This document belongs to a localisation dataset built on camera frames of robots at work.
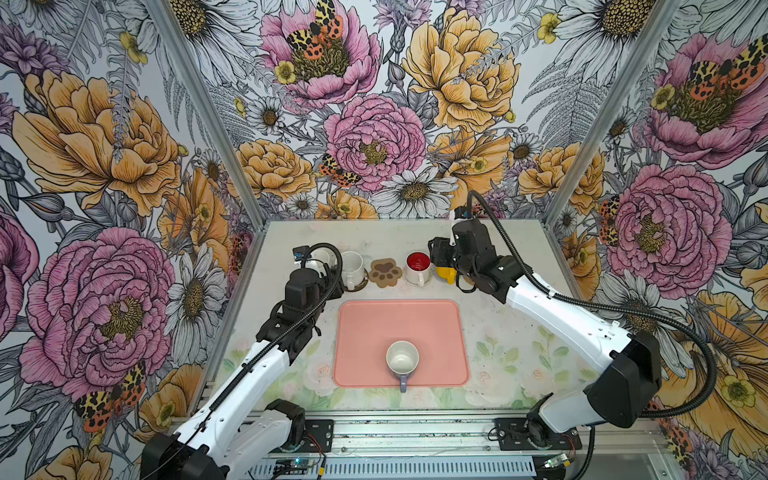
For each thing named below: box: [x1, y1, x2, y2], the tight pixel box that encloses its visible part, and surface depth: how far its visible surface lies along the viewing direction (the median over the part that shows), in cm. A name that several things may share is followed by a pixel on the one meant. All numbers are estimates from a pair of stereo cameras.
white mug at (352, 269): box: [342, 250, 365, 291], surface depth 99 cm
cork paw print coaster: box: [368, 258, 403, 289], surface depth 107 cm
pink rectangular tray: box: [333, 300, 469, 393], surface depth 91 cm
